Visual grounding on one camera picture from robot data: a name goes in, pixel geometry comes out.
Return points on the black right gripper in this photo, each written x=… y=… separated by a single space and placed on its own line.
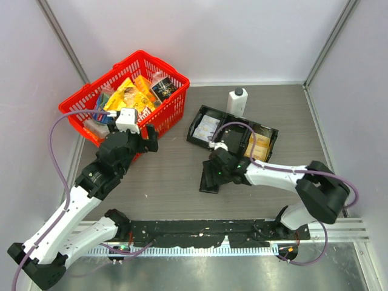
x=210 y=167

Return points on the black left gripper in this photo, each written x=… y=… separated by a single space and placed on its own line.
x=150 y=143

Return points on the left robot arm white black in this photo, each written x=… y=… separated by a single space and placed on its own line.
x=47 y=255

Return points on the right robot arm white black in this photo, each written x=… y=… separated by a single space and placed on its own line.
x=322 y=194

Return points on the black VIP card upper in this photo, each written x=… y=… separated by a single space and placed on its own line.
x=232 y=139

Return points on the white VIP card bottom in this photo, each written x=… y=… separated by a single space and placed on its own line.
x=203 y=135

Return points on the white vip card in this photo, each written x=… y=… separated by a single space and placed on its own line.
x=206 y=129
x=203 y=135
x=210 y=121

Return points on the white VIP card middle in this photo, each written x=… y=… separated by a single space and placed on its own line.
x=206 y=129

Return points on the white VIP card top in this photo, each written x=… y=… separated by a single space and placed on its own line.
x=210 y=121

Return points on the black three-compartment card tray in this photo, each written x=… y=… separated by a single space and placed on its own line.
x=228 y=121

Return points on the gold card bottom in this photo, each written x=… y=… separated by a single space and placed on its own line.
x=259 y=152

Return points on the gold card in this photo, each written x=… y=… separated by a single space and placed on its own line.
x=259 y=152
x=259 y=140

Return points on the gold card top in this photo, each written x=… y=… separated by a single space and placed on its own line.
x=259 y=140

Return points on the clear plastic wrapped pack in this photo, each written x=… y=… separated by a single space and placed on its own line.
x=98 y=129

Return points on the yellow snack bag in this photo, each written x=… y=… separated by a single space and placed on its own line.
x=127 y=95

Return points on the black gold patterned box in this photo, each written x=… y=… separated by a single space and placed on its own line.
x=163 y=88

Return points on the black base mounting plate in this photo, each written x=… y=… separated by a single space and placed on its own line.
x=204 y=234

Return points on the orange snack box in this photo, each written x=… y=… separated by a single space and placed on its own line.
x=143 y=85

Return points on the red plastic shopping basket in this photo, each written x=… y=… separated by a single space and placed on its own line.
x=81 y=104

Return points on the blue green snack pack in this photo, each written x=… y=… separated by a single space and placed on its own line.
x=99 y=106

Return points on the white bottle black cap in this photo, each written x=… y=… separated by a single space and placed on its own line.
x=236 y=102

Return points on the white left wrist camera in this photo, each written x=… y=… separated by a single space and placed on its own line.
x=127 y=120

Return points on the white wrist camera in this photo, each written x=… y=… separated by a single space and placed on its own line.
x=127 y=120
x=218 y=145

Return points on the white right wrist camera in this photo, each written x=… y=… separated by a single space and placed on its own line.
x=218 y=145

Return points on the white slotted cable duct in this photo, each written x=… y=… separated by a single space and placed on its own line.
x=223 y=250

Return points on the aluminium frame profile left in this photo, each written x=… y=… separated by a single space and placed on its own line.
x=62 y=38

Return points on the aluminium frame profile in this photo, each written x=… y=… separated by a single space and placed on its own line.
x=334 y=34
x=62 y=38

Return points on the aluminium frame profile right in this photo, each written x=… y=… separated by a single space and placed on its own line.
x=334 y=34

